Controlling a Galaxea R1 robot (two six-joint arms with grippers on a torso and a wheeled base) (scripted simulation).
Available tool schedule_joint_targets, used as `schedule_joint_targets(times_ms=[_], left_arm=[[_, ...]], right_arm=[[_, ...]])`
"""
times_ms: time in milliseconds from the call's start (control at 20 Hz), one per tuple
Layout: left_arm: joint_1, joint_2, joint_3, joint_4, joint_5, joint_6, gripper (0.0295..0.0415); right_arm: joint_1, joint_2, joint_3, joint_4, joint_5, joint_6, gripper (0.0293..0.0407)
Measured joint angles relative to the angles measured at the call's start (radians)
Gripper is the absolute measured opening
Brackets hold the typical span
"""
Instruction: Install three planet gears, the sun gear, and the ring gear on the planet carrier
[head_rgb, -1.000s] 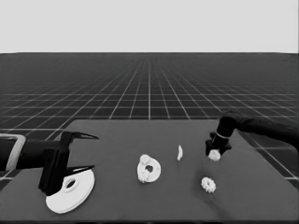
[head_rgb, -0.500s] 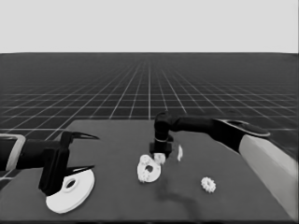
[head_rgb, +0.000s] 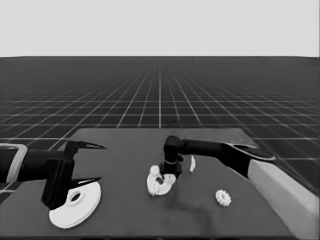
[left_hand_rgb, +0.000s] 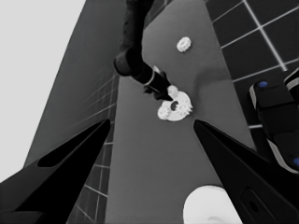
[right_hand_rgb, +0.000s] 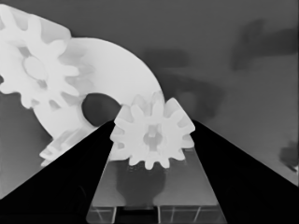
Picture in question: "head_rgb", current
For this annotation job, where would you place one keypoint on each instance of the small thin T-shaped piece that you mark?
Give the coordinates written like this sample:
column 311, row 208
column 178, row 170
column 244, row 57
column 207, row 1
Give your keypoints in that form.
column 192, row 165

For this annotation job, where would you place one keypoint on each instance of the white round carrier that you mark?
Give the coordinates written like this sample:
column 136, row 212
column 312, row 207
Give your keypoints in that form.
column 165, row 190

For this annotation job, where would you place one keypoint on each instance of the large thick white disc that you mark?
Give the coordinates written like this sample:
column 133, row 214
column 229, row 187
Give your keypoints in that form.
column 80, row 213

